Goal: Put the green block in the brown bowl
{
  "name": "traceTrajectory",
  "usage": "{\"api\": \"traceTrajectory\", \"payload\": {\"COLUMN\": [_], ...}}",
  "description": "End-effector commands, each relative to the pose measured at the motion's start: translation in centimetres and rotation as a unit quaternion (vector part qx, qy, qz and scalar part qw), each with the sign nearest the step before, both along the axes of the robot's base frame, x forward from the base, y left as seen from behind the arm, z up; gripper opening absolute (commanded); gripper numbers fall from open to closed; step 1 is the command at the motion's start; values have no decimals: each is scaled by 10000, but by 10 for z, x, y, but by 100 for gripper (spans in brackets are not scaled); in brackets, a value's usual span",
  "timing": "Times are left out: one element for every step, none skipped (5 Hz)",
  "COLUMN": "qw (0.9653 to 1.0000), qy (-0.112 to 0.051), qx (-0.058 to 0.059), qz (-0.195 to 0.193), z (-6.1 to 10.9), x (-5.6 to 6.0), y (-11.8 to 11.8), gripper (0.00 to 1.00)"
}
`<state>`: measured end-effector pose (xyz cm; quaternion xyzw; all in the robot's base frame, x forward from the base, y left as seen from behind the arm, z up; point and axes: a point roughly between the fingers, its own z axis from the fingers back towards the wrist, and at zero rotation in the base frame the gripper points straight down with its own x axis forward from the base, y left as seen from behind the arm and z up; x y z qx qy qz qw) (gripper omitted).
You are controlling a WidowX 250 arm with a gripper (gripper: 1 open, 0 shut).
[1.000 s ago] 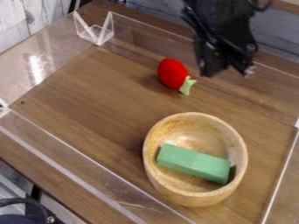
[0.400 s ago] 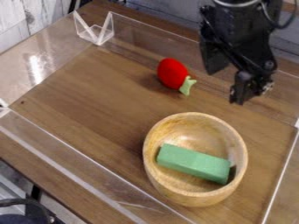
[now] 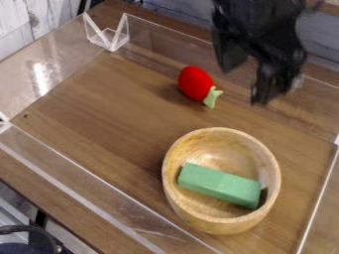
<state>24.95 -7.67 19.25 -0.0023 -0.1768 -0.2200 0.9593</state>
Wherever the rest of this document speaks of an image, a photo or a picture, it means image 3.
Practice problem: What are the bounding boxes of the clear acrylic enclosure wall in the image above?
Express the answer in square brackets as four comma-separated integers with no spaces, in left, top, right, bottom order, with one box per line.
[0,9,339,254]

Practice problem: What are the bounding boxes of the red plush strawberry toy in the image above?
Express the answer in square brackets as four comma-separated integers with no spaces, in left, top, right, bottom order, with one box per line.
[178,65,225,108]

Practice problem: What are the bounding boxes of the clear acrylic corner bracket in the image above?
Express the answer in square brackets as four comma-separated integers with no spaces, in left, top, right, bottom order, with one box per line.
[83,13,130,52]

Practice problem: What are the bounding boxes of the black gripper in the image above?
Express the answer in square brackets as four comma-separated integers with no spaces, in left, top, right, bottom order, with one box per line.
[213,0,306,105]

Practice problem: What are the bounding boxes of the brown wooden bowl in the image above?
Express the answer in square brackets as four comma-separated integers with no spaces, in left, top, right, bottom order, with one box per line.
[162,127,282,235]

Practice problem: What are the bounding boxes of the green rectangular block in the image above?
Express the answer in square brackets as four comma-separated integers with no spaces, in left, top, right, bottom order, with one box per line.
[178,163,261,209]

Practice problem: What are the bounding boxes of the black clamp with cable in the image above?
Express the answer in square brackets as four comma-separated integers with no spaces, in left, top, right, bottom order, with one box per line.
[0,209,75,254]

